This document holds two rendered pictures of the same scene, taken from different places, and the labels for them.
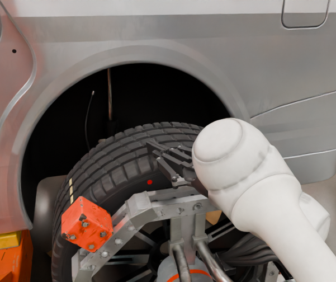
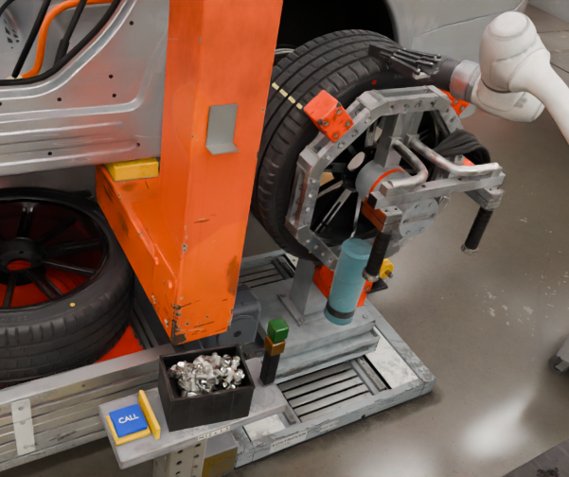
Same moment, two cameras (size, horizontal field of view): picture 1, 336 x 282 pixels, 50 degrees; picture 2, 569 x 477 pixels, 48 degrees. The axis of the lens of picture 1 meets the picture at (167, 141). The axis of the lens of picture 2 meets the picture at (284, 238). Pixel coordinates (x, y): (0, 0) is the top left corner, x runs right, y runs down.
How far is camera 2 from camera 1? 1.01 m
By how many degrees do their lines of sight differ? 20
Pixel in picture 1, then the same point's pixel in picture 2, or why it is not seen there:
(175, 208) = (403, 104)
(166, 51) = not seen: outside the picture
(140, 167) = (368, 67)
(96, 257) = (335, 148)
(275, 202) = (542, 65)
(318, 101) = (477, 24)
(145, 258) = (342, 167)
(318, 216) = not seen: hidden behind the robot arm
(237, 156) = (525, 35)
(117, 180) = (349, 78)
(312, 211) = not seen: hidden behind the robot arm
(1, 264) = (151, 192)
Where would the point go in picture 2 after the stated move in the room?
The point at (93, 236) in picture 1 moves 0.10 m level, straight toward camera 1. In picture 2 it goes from (340, 125) to (364, 146)
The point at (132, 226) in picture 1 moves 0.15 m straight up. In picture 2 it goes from (366, 119) to (382, 61)
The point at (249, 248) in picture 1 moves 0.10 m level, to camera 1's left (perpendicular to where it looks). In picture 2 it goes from (459, 140) to (424, 139)
